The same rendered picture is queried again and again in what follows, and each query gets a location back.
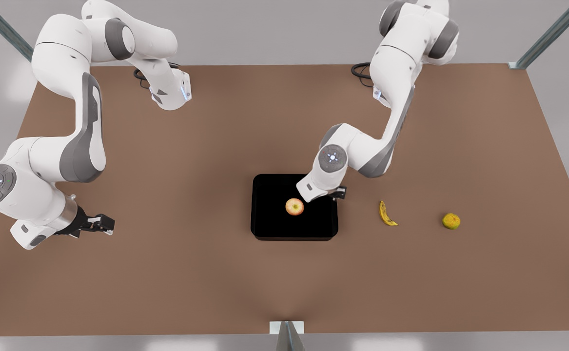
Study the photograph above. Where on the yellow green orange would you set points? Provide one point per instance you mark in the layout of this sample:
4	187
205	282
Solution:
451	221

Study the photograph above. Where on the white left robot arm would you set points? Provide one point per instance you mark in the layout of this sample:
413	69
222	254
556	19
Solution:
391	122

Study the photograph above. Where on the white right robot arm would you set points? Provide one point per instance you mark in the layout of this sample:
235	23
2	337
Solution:
55	156

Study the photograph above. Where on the red yellow apple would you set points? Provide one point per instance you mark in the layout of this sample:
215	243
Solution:
294	206

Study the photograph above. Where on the silver frame post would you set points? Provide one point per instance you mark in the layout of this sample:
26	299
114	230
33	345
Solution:
547	36
287	336
4	27

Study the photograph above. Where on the black square tray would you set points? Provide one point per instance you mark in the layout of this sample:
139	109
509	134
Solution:
294	229

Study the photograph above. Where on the yellow banana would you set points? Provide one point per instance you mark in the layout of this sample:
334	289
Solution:
386	215

